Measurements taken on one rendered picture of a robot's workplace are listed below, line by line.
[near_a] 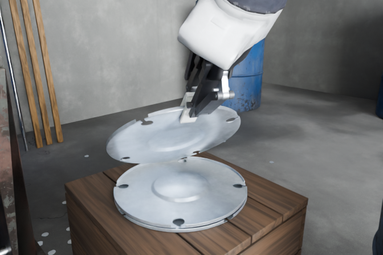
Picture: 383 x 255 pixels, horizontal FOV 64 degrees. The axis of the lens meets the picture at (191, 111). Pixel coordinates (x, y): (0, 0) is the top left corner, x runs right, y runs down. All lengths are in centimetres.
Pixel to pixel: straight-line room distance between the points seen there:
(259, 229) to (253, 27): 39
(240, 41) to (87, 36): 212
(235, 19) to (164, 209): 41
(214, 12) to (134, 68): 230
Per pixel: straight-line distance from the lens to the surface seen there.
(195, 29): 32
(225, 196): 67
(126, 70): 257
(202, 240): 57
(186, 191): 67
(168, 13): 282
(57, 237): 123
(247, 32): 33
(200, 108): 46
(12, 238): 86
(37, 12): 202
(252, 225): 62
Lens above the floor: 71
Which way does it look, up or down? 16 degrees down
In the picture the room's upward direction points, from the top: straight up
